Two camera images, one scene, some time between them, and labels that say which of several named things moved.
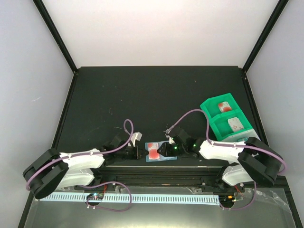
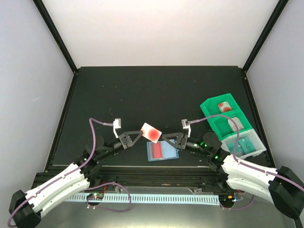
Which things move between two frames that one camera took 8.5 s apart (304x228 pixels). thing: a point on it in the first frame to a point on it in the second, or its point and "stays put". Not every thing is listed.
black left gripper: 139,156 to 125,137
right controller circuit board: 226,199 stays put
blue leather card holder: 162,157 stays put
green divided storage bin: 228,119 stays put
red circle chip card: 153,147 to 150,133
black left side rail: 61,124 stays put
